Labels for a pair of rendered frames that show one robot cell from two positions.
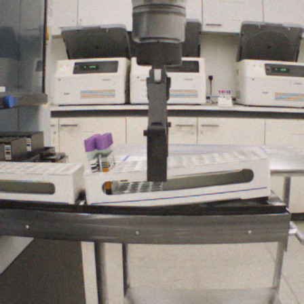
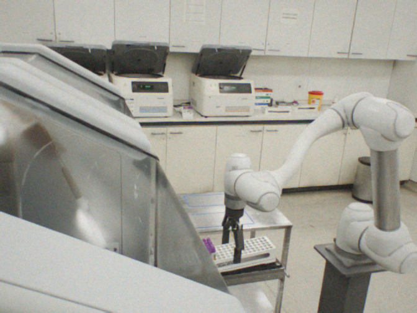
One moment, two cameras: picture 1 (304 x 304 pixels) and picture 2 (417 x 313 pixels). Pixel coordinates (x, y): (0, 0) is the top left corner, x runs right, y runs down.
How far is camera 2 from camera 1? 1.11 m
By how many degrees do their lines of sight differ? 23
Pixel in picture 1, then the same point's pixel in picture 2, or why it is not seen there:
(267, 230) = (275, 275)
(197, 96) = (166, 110)
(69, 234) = not seen: hidden behind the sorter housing
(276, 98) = (226, 110)
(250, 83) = (206, 100)
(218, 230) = (257, 277)
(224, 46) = (182, 58)
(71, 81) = not seen: hidden behind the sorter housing
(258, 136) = (211, 138)
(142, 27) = (232, 205)
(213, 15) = (178, 36)
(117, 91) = not seen: hidden behind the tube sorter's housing
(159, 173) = (237, 260)
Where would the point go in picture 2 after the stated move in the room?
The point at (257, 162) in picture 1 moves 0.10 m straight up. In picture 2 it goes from (271, 250) to (273, 228)
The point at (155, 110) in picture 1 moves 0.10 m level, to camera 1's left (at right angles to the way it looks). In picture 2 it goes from (240, 241) to (215, 245)
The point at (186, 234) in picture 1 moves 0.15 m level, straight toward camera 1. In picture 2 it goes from (245, 279) to (260, 305)
